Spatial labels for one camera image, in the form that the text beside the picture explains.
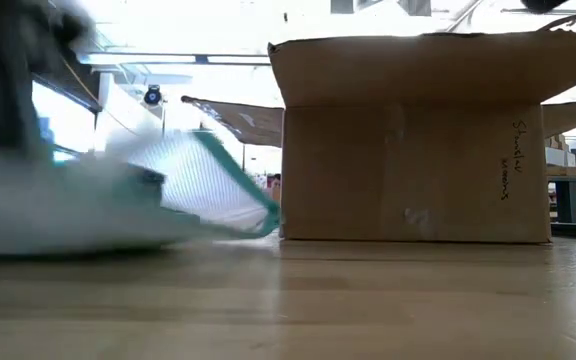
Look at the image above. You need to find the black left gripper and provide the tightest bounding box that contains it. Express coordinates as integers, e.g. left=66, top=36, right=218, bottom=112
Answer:
left=0, top=59, right=54, bottom=161

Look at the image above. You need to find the brown cardboard box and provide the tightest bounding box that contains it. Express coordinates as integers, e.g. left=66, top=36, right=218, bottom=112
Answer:
left=181, top=28, right=576, bottom=245

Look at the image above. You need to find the brown cardboard carton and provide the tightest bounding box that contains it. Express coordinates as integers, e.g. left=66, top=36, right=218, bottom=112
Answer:
left=545, top=132, right=568, bottom=151

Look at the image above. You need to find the white flat box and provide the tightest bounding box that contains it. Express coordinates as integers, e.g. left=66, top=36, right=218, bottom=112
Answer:
left=545, top=147, right=576, bottom=168

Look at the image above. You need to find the wooden top workbench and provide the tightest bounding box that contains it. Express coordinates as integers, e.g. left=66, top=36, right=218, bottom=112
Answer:
left=547, top=164, right=576, bottom=225

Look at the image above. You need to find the yellow hanging cable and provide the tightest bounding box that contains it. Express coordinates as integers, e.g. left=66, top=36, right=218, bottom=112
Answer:
left=60, top=54, right=142, bottom=136

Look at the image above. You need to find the round black wall camera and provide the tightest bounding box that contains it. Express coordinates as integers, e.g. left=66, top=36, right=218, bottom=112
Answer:
left=142, top=84, right=164, bottom=106

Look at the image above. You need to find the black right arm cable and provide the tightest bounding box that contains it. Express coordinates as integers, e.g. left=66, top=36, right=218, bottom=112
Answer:
left=537, top=8, right=576, bottom=32

